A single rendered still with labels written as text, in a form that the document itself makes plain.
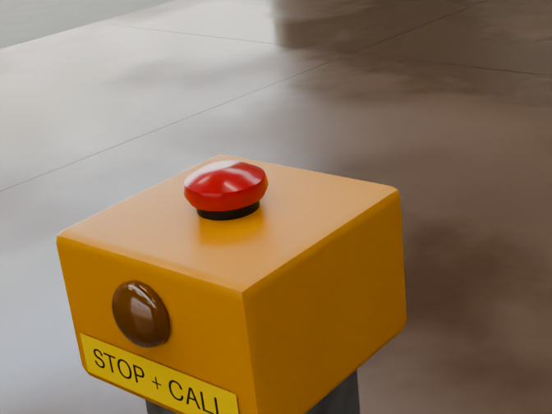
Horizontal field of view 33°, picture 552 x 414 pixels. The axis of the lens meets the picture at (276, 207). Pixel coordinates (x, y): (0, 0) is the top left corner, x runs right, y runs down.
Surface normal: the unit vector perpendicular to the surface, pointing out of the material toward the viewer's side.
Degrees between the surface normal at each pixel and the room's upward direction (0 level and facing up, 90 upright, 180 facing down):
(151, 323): 85
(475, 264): 0
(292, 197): 0
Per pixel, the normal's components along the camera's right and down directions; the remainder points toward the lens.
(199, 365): -0.62, 0.36
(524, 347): -0.10, -0.92
